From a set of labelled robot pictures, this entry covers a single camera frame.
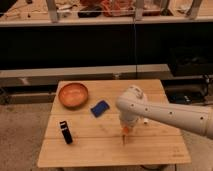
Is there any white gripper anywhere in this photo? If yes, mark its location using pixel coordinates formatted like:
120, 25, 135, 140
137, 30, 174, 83
119, 113, 139, 133

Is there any orange pepper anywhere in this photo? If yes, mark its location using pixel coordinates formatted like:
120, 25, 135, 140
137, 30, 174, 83
122, 127, 129, 145

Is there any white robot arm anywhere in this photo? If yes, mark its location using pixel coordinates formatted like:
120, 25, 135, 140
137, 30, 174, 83
116, 85, 213, 140

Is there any orange ceramic bowl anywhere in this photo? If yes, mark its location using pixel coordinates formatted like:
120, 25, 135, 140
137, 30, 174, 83
58, 82, 89, 108

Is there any blue sponge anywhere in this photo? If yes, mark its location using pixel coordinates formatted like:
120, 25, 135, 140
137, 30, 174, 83
90, 100, 110, 117

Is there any wooden table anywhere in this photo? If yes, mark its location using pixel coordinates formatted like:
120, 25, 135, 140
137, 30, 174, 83
38, 79, 191, 168

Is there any black bag with blue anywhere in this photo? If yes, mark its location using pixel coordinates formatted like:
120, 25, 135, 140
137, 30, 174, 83
172, 94, 190, 104

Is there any black rectangular block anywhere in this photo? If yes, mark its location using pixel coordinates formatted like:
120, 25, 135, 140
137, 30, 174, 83
60, 121, 73, 144

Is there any long wooden bench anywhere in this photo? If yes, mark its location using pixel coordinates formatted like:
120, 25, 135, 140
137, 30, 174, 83
0, 64, 172, 87

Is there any cluttered upper shelf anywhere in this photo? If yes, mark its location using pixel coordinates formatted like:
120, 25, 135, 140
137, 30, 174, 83
0, 0, 213, 27

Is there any hanging black cable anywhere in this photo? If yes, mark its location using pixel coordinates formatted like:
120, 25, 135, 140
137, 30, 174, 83
133, 16, 139, 80

